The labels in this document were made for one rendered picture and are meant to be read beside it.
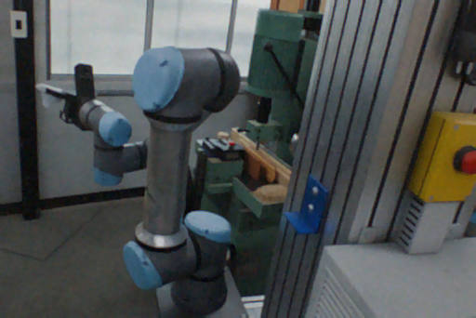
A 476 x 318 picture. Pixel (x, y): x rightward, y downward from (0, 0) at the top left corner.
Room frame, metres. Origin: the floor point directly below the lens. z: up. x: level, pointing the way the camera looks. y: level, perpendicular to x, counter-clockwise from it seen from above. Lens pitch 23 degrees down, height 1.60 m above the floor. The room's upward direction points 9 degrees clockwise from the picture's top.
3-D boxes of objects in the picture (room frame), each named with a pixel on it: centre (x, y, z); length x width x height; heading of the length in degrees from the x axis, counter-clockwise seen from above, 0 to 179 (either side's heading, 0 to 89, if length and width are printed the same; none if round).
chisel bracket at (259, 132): (1.72, -0.07, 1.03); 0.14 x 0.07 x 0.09; 122
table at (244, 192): (1.62, 0.02, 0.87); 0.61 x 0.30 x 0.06; 32
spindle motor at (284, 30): (1.71, -0.05, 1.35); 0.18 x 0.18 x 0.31
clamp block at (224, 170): (1.57, 0.09, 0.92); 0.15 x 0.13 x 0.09; 32
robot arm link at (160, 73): (0.83, 0.15, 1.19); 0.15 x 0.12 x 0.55; 136
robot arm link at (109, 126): (1.02, 0.34, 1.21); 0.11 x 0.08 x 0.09; 46
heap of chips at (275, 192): (1.42, -0.13, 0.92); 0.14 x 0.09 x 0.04; 122
